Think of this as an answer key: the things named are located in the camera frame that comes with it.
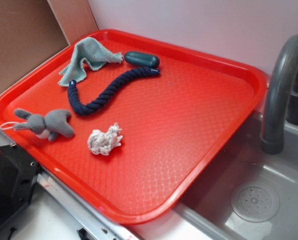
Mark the light green cloth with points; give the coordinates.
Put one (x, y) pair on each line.
(90, 53)

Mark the crumpled white paper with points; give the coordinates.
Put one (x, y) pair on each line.
(102, 143)

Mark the grey plastic faucet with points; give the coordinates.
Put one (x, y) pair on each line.
(281, 103)

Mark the grey plush bunny toy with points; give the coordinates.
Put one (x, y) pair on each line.
(48, 127)

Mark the aluminium frame rail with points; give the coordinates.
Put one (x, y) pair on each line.
(57, 214)

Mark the round grey sink drain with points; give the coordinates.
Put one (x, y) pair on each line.
(255, 201)

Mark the brown cardboard panel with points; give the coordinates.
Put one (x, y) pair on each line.
(32, 31)

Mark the dark teal oval case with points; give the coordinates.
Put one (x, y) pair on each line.
(142, 59)

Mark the grey plastic sink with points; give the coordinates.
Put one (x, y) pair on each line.
(206, 204)

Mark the red plastic tray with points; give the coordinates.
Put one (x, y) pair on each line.
(172, 125)

